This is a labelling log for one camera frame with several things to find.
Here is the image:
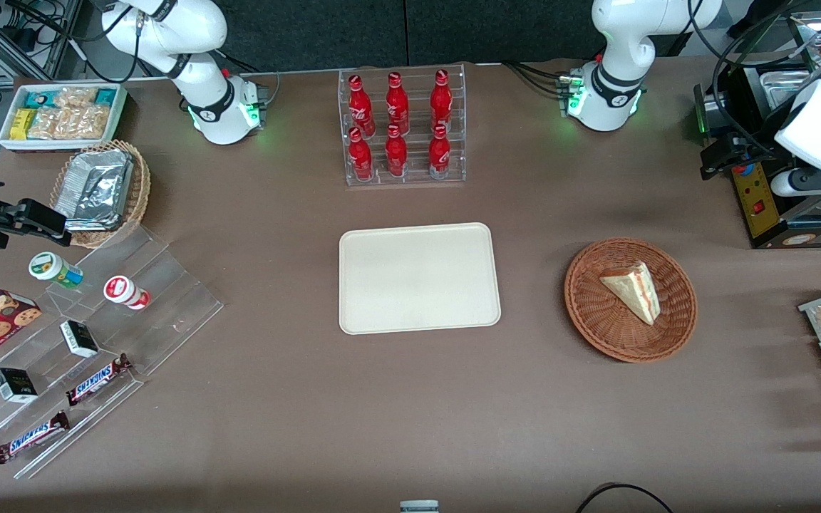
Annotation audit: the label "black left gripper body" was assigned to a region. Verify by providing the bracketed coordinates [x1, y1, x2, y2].
[733, 134, 775, 177]

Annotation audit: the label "triangular sandwich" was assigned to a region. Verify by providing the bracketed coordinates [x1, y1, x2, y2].
[599, 261, 661, 326]

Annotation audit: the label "light wicker basket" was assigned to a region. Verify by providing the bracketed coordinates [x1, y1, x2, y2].
[49, 140, 152, 249]

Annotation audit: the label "brown round wicker basket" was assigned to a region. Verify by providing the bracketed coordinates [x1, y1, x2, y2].
[564, 237, 698, 364]

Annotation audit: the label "cream plastic tray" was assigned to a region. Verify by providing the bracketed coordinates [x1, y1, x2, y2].
[339, 222, 502, 336]

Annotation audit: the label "green cap yoghurt bottle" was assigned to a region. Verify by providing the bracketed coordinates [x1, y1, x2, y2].
[29, 252, 85, 291]

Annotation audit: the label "black food warmer appliance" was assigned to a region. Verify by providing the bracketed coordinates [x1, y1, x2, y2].
[693, 14, 821, 250]

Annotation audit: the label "silver foil packs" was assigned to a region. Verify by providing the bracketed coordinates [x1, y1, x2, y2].
[53, 148, 134, 233]

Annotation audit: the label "white snack bin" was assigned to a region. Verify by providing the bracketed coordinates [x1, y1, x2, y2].
[0, 82, 128, 153]

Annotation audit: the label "red cap yoghurt bottle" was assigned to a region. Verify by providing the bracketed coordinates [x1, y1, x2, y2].
[103, 275, 152, 311]

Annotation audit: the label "large clear bag of crackers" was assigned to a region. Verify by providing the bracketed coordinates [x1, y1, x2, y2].
[28, 105, 111, 141]

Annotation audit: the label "yellow snack pack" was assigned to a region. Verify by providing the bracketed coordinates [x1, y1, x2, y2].
[9, 108, 36, 141]

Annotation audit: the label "small black box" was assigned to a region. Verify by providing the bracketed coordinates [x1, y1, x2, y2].
[0, 367, 39, 405]
[60, 320, 100, 359]

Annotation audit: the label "clear acrylic step display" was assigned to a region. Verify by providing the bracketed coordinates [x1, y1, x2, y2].
[0, 226, 225, 480]

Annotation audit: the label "Snickers bar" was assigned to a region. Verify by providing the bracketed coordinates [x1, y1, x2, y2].
[0, 410, 71, 465]
[65, 353, 134, 408]

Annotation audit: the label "red cola bottle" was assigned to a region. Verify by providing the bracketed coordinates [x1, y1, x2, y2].
[428, 123, 452, 181]
[348, 75, 373, 138]
[386, 72, 411, 136]
[430, 69, 453, 134]
[384, 125, 409, 178]
[348, 127, 374, 182]

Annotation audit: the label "clear acrylic bottle rack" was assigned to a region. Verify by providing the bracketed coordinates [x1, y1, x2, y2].
[337, 63, 468, 188]

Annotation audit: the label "aluminium frame rack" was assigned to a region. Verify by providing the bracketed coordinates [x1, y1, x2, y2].
[0, 0, 88, 81]

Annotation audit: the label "black floor cable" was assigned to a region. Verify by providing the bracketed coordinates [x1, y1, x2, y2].
[574, 482, 676, 513]

